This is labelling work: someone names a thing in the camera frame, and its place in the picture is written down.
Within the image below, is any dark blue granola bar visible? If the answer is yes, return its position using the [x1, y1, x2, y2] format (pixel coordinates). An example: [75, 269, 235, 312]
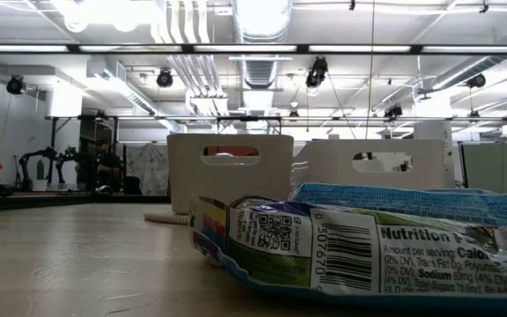
[188, 194, 507, 309]

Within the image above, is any person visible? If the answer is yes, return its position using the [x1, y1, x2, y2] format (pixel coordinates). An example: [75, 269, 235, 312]
[86, 139, 125, 194]

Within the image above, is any white column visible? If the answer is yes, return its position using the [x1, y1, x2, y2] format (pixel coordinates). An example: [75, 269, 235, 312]
[413, 121, 455, 143]

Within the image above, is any silver ventilation duct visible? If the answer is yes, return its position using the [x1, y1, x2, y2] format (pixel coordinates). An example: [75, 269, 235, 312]
[232, 0, 294, 89]

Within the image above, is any grey plastic bin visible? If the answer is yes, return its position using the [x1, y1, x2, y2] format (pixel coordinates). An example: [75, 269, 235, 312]
[166, 133, 296, 216]

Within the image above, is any black overhead light bar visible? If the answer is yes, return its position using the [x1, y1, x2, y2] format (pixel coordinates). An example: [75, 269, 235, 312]
[0, 42, 507, 56]

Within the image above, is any round woven coaster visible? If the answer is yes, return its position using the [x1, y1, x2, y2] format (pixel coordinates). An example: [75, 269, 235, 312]
[143, 210, 192, 226]

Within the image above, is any thin hanging cord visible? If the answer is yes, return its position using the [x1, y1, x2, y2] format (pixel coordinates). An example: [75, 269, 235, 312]
[364, 0, 376, 141]

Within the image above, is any white plastic bin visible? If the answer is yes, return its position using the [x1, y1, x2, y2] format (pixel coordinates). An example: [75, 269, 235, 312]
[291, 139, 457, 190]

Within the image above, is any green partition screen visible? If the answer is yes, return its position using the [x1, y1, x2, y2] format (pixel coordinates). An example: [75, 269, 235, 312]
[459, 143, 507, 189]

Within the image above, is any white crumpled sheet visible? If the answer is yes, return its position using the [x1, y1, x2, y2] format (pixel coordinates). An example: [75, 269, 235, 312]
[125, 143, 170, 195]

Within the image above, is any black aluminium table frame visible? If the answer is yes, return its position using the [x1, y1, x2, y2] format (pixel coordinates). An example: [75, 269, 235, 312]
[0, 193, 172, 214]

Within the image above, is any light blue granola bar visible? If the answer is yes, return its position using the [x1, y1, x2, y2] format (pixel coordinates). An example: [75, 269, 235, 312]
[289, 181, 507, 228]

